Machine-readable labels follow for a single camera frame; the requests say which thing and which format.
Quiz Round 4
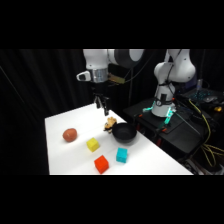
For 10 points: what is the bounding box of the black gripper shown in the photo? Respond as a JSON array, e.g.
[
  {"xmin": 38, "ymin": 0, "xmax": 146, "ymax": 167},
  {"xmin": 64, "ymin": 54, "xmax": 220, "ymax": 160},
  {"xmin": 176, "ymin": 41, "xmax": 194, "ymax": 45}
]
[{"xmin": 90, "ymin": 80, "xmax": 110, "ymax": 117}]

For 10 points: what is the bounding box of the red cube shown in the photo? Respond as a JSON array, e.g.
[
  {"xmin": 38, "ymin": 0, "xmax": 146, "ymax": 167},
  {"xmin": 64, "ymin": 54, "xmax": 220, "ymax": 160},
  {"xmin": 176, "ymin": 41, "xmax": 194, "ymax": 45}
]
[{"xmin": 93, "ymin": 154, "xmax": 110, "ymax": 175}]

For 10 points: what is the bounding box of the black bowl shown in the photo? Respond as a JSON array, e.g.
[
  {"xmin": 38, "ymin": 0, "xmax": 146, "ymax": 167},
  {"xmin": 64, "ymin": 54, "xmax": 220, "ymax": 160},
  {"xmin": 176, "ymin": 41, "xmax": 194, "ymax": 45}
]
[{"xmin": 111, "ymin": 122, "xmax": 138, "ymax": 145}]

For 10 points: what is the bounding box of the yellow cube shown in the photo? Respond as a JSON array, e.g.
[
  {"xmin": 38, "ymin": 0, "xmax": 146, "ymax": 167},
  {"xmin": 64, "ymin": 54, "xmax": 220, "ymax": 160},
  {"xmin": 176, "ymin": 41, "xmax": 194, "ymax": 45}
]
[{"xmin": 86, "ymin": 137, "xmax": 101, "ymax": 153}]

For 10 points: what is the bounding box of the cyan cube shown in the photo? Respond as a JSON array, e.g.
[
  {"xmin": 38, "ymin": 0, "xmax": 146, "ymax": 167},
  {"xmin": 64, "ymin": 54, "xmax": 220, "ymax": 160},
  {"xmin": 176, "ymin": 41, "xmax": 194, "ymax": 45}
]
[{"xmin": 115, "ymin": 147, "xmax": 129, "ymax": 164}]

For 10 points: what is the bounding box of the small tan plush toy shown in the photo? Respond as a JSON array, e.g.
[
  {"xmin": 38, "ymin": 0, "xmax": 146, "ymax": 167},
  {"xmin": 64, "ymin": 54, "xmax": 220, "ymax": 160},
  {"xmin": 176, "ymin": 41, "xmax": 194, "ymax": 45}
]
[{"xmin": 103, "ymin": 116, "xmax": 118, "ymax": 132}]

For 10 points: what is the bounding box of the reddish brown round ball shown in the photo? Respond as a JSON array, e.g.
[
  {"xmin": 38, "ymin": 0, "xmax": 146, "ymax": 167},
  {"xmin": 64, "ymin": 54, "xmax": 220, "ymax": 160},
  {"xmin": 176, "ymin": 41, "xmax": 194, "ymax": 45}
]
[{"xmin": 62, "ymin": 127, "xmax": 79, "ymax": 143}]

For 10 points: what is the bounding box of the black curtain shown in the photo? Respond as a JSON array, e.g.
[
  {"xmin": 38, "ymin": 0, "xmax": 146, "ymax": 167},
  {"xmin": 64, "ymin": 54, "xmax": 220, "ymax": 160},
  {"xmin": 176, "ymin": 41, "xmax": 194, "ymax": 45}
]
[{"xmin": 0, "ymin": 49, "xmax": 224, "ymax": 176}]

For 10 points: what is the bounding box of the black robot stand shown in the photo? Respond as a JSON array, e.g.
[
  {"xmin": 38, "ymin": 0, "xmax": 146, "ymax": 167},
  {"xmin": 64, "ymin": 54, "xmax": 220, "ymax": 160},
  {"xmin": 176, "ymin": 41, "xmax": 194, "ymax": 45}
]
[{"xmin": 122, "ymin": 97, "xmax": 224, "ymax": 174}]

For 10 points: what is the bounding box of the blue lit electronics box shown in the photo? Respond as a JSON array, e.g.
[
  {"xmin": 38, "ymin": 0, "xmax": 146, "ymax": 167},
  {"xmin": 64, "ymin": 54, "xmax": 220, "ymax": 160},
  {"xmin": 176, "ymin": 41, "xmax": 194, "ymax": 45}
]
[{"xmin": 190, "ymin": 88, "xmax": 218, "ymax": 103}]

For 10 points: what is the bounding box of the yellow cable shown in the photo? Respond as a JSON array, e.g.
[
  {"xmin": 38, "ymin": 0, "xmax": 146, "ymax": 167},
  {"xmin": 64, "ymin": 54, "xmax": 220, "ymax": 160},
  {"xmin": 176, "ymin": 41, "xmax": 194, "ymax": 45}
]
[{"xmin": 187, "ymin": 98, "xmax": 224, "ymax": 168}]

